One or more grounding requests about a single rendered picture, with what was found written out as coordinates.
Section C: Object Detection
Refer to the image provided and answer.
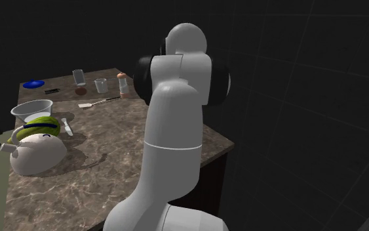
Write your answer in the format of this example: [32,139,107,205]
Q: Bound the pepper mill with orange cap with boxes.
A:
[117,72,130,99]

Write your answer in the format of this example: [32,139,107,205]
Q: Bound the clear measuring cup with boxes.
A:
[94,77,109,95]

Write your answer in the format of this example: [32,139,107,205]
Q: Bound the white knife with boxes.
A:
[60,117,74,137]

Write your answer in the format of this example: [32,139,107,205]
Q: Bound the green melon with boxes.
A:
[7,115,62,144]

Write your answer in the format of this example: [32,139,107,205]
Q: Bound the white spatula with black handle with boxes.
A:
[77,96,121,109]

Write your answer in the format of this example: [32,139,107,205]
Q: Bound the white kettle with blue handle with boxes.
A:
[0,123,68,177]

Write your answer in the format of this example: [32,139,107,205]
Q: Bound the blue lid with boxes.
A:
[22,79,46,89]

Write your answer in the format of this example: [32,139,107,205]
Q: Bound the tall clear glass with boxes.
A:
[72,69,87,87]

